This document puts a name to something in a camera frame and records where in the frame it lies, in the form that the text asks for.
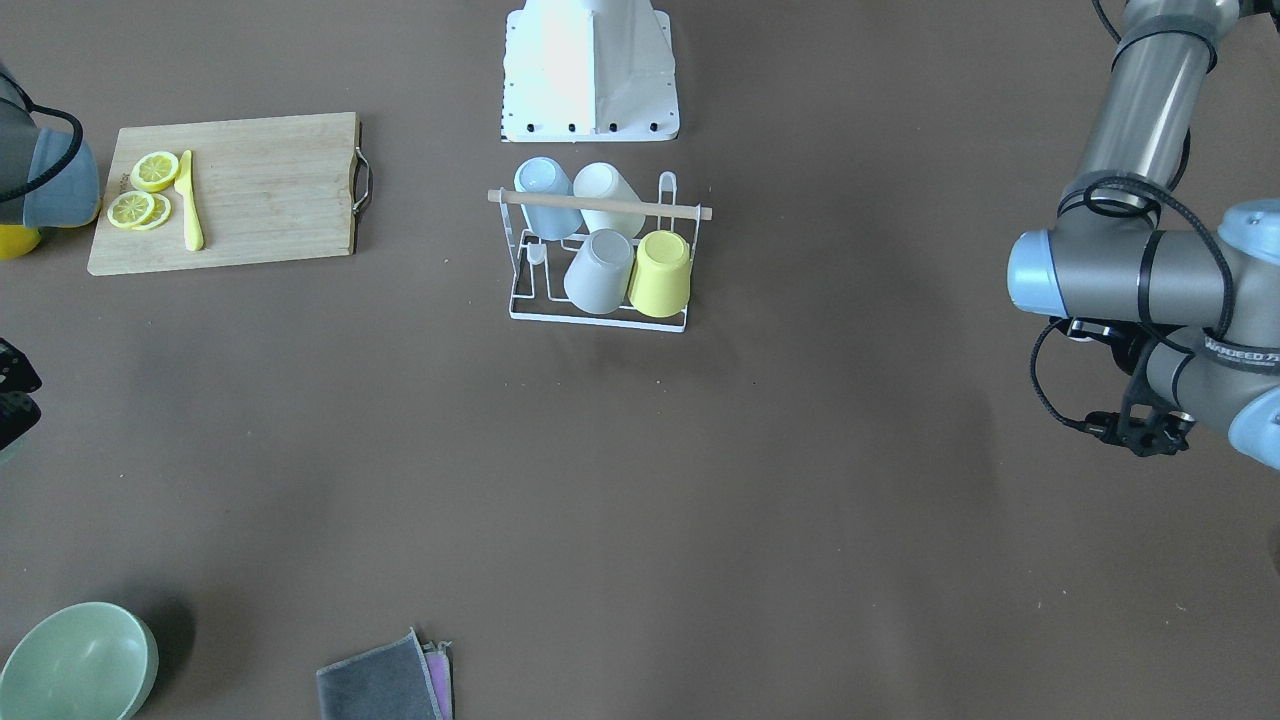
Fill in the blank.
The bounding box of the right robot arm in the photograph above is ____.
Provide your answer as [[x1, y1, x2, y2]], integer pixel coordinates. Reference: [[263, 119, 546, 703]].
[[1, 67, 101, 454]]

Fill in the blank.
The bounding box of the white wire cup rack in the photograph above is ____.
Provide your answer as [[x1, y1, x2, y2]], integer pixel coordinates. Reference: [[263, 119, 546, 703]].
[[486, 172, 713, 333]]

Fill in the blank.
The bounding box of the grey plastic cup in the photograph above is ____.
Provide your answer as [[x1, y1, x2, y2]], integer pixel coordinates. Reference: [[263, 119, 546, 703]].
[[564, 229, 635, 315]]

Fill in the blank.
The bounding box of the grey folded cloth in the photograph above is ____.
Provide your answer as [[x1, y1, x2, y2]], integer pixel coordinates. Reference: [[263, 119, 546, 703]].
[[316, 632, 439, 719]]

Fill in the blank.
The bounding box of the pink folded cloth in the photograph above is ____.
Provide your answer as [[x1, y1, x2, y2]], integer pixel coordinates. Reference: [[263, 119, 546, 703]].
[[421, 641, 454, 719]]

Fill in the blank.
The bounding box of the lemon slice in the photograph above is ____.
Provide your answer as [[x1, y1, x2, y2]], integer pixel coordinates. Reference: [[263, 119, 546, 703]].
[[128, 151, 180, 193], [131, 193, 172, 231], [104, 190, 157, 231]]

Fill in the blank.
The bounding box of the green bowl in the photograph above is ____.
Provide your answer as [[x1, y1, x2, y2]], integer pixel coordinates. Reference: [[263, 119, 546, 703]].
[[1, 602, 159, 719]]

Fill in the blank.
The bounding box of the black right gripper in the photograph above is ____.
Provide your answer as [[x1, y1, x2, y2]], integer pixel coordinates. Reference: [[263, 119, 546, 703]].
[[1, 338, 42, 451]]

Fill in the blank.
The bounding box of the yellow plastic cup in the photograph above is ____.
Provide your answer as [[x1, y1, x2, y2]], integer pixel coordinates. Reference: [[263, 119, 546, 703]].
[[628, 231, 692, 318]]

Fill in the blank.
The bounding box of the yellow plastic knife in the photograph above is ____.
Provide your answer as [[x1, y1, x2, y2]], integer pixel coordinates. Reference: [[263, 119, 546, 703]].
[[174, 149, 205, 252]]

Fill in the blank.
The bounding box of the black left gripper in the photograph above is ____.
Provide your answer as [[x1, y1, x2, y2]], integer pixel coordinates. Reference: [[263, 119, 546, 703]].
[[1085, 345, 1196, 457]]

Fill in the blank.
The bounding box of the bamboo cutting board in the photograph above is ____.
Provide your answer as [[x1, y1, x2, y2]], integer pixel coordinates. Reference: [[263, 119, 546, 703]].
[[87, 111, 372, 277]]

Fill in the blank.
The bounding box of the yellow lemon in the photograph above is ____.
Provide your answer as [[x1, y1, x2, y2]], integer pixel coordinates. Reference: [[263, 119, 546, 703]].
[[0, 224, 42, 261]]

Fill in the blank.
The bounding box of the light blue plastic cup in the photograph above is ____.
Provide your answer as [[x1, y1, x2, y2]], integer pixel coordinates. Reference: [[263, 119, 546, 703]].
[[515, 158, 585, 242]]

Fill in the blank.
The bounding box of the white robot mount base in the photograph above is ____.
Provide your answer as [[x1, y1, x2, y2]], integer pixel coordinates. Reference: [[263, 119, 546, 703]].
[[500, 1, 681, 143]]

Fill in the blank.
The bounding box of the cream plastic cup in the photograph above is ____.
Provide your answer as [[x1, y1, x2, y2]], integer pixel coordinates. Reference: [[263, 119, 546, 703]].
[[573, 161, 646, 240]]

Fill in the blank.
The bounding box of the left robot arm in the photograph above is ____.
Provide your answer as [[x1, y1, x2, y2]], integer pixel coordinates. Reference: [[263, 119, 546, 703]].
[[1007, 1, 1279, 468]]

